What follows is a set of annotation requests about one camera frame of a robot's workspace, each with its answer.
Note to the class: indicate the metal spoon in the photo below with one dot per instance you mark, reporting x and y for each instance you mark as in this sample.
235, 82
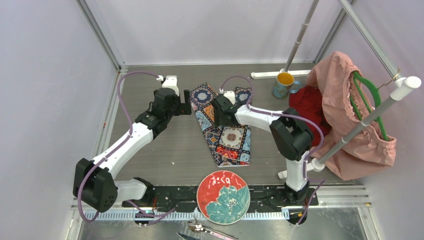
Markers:
197, 227

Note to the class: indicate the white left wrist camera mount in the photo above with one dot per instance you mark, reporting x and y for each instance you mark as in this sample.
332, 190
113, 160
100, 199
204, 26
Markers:
170, 81

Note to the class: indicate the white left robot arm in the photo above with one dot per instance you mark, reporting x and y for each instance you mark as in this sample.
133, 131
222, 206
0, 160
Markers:
95, 181

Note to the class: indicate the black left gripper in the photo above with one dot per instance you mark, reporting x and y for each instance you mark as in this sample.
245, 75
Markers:
183, 108

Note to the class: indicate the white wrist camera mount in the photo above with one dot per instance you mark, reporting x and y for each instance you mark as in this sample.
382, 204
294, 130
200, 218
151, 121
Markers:
170, 81
229, 94

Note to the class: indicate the red cloth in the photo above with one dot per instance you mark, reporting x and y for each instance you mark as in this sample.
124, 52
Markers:
308, 103

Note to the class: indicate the colourful patterned placemat cloth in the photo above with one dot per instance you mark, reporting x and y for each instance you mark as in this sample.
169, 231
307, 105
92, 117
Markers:
230, 146

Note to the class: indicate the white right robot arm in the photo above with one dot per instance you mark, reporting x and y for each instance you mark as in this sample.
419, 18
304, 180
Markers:
292, 137

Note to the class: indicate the red plate with teal flower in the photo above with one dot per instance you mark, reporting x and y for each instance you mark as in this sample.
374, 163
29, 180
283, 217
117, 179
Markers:
223, 197

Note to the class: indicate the pink fabric garment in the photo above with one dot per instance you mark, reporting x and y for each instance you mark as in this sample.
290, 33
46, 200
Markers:
368, 152

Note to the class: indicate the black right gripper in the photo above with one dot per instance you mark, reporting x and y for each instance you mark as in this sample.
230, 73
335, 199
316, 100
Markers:
218, 120

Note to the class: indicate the white and grey clothes rack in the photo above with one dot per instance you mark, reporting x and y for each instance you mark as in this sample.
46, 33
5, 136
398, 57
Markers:
376, 106

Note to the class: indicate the blue mug with yellow inside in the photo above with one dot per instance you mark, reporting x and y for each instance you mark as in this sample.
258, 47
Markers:
284, 85

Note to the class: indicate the metal knife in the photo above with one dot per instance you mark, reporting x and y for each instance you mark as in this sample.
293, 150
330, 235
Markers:
186, 237

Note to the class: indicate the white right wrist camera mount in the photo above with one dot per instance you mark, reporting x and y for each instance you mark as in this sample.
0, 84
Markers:
229, 94

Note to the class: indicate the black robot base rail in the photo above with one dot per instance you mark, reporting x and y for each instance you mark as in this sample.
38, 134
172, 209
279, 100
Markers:
263, 198

